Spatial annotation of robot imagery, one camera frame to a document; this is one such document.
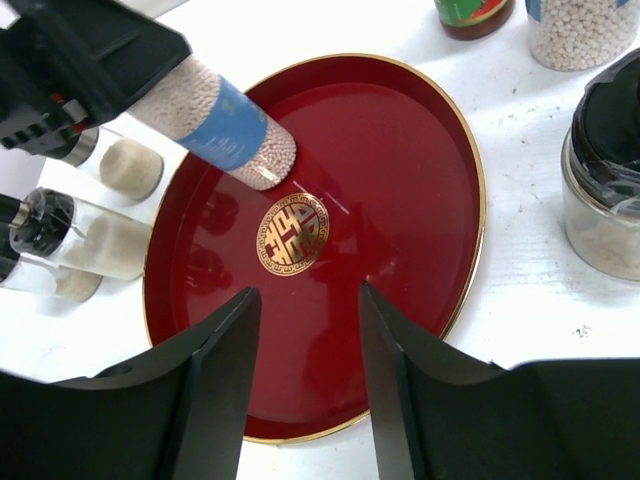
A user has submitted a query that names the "red round tray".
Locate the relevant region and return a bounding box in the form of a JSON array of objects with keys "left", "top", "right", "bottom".
[{"left": 143, "top": 54, "right": 486, "bottom": 444}]

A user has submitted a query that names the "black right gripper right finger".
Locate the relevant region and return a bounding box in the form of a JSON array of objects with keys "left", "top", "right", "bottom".
[{"left": 359, "top": 283, "right": 639, "bottom": 479}]

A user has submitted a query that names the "black lid jar right side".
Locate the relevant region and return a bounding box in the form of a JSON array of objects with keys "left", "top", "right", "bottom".
[{"left": 561, "top": 50, "right": 639, "bottom": 281}]

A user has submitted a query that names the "sauce bottle yellow cap left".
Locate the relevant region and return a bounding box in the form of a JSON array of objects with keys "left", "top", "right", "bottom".
[{"left": 434, "top": 0, "right": 515, "bottom": 41}]

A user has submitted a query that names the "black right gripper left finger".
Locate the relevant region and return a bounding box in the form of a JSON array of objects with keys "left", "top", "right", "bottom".
[{"left": 1, "top": 288, "right": 261, "bottom": 479}]

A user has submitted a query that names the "tall grinder clear cap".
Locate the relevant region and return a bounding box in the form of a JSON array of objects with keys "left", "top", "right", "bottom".
[{"left": 62, "top": 126, "right": 164, "bottom": 202}]

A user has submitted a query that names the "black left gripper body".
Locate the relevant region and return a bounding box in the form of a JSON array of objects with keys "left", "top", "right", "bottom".
[{"left": 1, "top": 1, "right": 191, "bottom": 159}]

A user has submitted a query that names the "wide jar black handle lid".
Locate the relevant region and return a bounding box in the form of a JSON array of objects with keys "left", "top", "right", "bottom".
[{"left": 0, "top": 195, "right": 104, "bottom": 303}]

